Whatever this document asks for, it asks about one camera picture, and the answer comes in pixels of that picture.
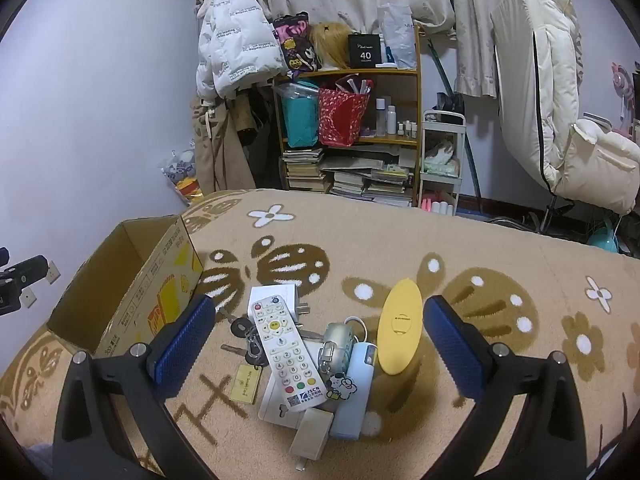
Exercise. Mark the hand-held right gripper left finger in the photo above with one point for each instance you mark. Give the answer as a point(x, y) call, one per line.
point(182, 347)

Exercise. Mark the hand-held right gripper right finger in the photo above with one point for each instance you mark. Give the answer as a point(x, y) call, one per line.
point(450, 347)

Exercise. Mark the yellow oval case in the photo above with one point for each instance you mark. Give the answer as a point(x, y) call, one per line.
point(400, 325)

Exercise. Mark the cardboard box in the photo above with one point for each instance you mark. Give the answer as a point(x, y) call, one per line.
point(150, 300)

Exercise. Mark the white remote control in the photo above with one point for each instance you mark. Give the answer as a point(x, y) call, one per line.
point(285, 355)

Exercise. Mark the light blue power bank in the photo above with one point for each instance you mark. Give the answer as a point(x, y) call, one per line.
point(355, 395)

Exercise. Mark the white power adapter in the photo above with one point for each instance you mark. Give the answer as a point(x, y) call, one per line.
point(277, 292)

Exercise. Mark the glittery earbuds case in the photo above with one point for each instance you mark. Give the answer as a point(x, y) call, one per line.
point(337, 345)

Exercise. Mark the cartoon dog charm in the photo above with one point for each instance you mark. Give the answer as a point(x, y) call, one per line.
point(340, 387)

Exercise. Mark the small white charger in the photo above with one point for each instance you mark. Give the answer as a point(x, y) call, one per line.
point(311, 432)

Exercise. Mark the brass key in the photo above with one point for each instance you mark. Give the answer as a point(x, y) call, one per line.
point(234, 350)

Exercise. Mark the black head key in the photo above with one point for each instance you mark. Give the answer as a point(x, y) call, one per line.
point(241, 327)

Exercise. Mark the brass key tag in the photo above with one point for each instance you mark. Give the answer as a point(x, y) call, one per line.
point(246, 384)

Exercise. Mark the pink bottles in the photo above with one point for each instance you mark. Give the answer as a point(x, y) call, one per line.
point(435, 206)

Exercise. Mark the bag of plush toys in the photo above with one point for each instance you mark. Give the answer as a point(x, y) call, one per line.
point(180, 175)

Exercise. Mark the pile of magazines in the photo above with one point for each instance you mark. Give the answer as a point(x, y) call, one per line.
point(375, 182)

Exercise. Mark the teal basin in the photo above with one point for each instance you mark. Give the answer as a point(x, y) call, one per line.
point(606, 237)

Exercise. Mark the beige coat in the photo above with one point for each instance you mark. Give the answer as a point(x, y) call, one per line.
point(217, 150)

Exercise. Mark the stack of books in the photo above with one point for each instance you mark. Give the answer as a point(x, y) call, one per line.
point(302, 170)

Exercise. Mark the white cart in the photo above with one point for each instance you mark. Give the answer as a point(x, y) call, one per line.
point(442, 125)

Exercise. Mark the short white bottle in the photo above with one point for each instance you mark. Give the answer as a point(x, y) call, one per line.
point(391, 120)

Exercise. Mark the wooden shelf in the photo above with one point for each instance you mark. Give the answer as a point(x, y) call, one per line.
point(417, 110)

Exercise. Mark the dark hanging garment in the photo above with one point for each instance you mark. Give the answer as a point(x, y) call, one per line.
point(255, 115)

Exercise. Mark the black dustpan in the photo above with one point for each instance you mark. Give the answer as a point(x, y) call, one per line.
point(450, 102)

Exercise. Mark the teal bag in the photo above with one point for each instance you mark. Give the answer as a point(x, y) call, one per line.
point(300, 122)

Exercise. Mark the red patterned bag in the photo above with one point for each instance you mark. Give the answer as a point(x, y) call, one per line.
point(342, 117)

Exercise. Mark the cream padded lounge chair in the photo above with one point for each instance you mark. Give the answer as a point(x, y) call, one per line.
point(555, 85)

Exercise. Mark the black box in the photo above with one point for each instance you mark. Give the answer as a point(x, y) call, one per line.
point(365, 50)

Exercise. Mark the pink fan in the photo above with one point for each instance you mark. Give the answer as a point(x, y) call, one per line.
point(622, 85)

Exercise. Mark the white puffer jacket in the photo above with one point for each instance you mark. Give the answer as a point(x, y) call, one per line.
point(235, 35)

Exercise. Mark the white plastic bag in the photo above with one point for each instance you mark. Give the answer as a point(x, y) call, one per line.
point(397, 35)

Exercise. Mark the purple patterned bag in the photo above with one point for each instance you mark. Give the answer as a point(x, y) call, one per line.
point(295, 42)

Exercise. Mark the blonde wig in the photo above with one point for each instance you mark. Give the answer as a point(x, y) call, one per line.
point(327, 45)

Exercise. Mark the white wall socket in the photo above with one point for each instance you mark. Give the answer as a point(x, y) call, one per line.
point(29, 299)
point(53, 271)

